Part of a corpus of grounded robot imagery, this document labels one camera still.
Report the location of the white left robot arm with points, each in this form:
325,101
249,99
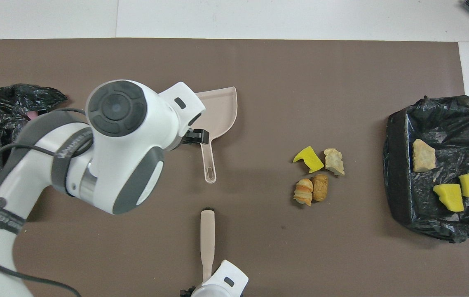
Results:
127,144

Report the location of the brown table mat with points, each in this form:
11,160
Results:
300,66

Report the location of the brown toy bread roll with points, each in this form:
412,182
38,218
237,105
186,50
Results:
320,187

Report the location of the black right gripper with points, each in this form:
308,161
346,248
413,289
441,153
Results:
187,293

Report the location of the black bag lined bin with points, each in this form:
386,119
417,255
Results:
399,185

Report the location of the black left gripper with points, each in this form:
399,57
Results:
187,139

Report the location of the pink object in bag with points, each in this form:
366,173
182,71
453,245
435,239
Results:
31,115

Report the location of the beige hand brush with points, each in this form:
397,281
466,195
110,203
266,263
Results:
207,235

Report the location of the beige crumbly foam chunk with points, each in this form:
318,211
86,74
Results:
334,162
424,155

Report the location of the toy croissant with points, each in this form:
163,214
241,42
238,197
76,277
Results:
303,192

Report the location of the beige plastic dustpan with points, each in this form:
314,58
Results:
220,115

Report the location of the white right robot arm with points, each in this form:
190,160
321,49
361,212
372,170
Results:
226,280

